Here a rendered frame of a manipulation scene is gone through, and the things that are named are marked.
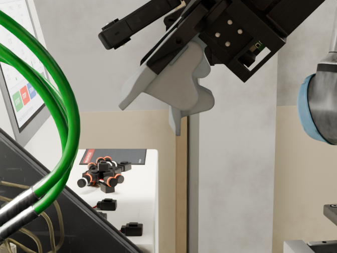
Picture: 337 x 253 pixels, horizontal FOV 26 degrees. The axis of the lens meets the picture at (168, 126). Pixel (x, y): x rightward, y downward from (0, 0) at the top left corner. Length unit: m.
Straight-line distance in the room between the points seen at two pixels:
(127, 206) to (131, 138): 1.50
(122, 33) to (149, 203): 0.61
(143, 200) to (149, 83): 0.86
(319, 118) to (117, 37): 0.44
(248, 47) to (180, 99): 0.08
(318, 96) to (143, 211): 0.42
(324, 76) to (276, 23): 0.60
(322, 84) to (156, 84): 0.63
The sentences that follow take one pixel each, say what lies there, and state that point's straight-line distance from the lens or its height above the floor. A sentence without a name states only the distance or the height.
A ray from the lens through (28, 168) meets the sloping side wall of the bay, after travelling 1.20.
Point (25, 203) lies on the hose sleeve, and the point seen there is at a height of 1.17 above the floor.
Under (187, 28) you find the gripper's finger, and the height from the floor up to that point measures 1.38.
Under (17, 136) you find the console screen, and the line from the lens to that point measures 1.38.
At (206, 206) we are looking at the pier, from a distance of 2.85.
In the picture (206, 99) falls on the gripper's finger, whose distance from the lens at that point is 0.94.
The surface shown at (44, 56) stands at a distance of 0.84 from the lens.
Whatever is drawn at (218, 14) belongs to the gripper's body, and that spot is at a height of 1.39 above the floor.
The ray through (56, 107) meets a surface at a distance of 0.93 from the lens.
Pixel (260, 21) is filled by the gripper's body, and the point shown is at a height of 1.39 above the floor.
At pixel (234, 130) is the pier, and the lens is 2.80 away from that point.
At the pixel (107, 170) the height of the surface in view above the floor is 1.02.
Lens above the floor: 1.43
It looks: 12 degrees down
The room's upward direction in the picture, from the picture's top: straight up
